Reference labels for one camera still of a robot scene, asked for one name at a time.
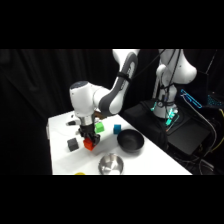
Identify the black robot stand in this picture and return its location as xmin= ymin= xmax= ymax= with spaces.
xmin=120 ymin=99 xmax=169 ymax=151

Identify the yellow cable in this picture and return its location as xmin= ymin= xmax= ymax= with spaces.
xmin=209 ymin=108 xmax=224 ymax=153

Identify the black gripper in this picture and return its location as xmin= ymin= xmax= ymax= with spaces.
xmin=79 ymin=122 xmax=102 ymax=147

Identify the silver metal bowl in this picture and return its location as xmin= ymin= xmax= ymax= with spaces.
xmin=97 ymin=153 xmax=125 ymax=176

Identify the red cube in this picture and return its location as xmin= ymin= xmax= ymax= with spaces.
xmin=83 ymin=138 xmax=98 ymax=152

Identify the blue lit device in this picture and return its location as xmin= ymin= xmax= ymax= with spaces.
xmin=180 ymin=88 xmax=204 ymax=109

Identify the black flat base platform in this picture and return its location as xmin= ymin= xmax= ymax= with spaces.
xmin=165 ymin=111 xmax=212 ymax=157

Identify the grey cable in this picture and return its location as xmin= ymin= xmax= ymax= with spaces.
xmin=185 ymin=101 xmax=218 ymax=149

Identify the black curtain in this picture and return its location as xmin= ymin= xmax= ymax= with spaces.
xmin=0 ymin=49 xmax=224 ymax=176

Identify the grey cube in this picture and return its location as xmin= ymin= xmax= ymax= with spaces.
xmin=66 ymin=137 xmax=80 ymax=153

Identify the small green cube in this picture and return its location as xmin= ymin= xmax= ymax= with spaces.
xmin=95 ymin=122 xmax=106 ymax=134

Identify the black bowl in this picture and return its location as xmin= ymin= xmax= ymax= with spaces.
xmin=116 ymin=129 xmax=146 ymax=154

